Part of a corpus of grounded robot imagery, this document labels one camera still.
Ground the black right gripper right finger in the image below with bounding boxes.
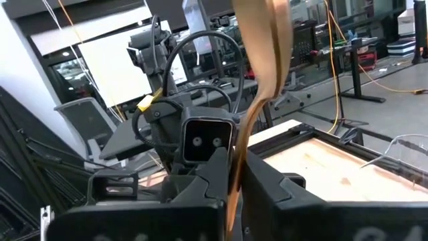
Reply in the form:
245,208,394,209
241,151,428,241

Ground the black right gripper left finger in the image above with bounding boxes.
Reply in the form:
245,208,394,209
46,148,231,241

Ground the gold spoon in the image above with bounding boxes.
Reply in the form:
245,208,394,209
224,0,294,241

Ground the grey office chair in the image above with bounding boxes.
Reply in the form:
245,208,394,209
53,96,118,161

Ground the yellow tape label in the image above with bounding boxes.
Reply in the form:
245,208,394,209
136,87,164,113

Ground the white board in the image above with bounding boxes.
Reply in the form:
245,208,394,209
77,19,188,108

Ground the clear plastic bin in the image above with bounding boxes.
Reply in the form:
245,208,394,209
360,133,428,188

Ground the white office chair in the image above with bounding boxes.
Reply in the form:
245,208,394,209
272,70,312,111

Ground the black standing desk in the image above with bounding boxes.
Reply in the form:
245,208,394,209
334,36,387,104

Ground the red storage crate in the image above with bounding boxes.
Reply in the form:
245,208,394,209
357,50,379,71

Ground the black equipment cabinet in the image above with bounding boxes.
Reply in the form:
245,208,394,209
294,20,319,70

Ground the striped storage box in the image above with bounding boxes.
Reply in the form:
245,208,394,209
387,38,417,58

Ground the white cardboard box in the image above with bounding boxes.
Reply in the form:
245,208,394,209
397,8,417,36

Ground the silver aluminium bracket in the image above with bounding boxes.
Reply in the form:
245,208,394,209
39,204,55,241

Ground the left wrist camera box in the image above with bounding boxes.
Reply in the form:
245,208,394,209
180,115,235,165

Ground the yellow extension cable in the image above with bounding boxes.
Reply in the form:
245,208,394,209
322,0,428,135

